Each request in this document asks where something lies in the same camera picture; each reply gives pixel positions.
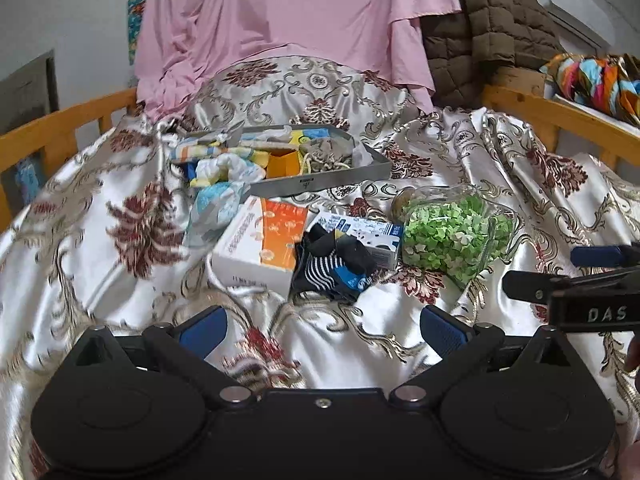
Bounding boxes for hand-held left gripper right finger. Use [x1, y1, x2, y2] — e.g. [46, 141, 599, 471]
[389, 305, 572, 407]

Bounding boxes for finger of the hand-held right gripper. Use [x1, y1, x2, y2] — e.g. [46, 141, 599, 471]
[570, 243, 640, 269]
[502, 266, 640, 307]

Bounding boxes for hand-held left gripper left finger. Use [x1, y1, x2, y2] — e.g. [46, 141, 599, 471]
[75, 305, 256, 407]

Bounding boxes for dark striped socks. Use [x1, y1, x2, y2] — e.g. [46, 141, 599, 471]
[290, 222, 387, 304]

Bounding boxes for yellow striped towel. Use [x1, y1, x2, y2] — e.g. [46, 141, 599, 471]
[170, 137, 274, 172]

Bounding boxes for metal tray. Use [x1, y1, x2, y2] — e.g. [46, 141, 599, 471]
[170, 124, 394, 199]

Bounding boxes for beige drawstring pouch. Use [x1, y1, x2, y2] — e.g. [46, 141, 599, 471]
[297, 137, 359, 174]

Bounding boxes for glass jar of green stars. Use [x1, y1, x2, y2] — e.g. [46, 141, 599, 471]
[392, 184, 516, 289]

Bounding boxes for white and orange box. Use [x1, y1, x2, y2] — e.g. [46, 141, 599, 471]
[212, 196, 311, 287]

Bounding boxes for floral satin blanket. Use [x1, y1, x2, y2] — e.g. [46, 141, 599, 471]
[0, 85, 640, 480]

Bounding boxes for white and blue box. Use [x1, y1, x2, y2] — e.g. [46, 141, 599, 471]
[312, 210, 404, 272]

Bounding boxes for white blue crumpled cloth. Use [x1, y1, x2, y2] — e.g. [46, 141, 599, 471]
[184, 180, 252, 249]

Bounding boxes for white and blue cloth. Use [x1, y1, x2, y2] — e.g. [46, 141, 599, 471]
[189, 152, 267, 189]

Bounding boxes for multicoloured striped cloth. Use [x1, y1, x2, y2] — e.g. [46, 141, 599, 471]
[540, 52, 640, 129]

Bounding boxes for blue bag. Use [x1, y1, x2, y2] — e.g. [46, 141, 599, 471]
[14, 159, 45, 202]

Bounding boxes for white air conditioner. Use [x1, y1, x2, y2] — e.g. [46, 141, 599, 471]
[530, 0, 615, 57]

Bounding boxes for brown quilted jacket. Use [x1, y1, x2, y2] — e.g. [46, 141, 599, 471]
[419, 0, 567, 112]

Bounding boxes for floral satin pillow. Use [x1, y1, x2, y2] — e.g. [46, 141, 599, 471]
[185, 56, 422, 137]

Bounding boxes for grey wooden door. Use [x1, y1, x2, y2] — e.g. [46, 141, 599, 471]
[0, 50, 61, 137]

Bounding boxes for pink cloth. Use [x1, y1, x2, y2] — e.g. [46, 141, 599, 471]
[135, 0, 464, 117]

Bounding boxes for wooden bed rail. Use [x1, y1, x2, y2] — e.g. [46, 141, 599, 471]
[482, 84, 640, 172]
[0, 87, 142, 232]

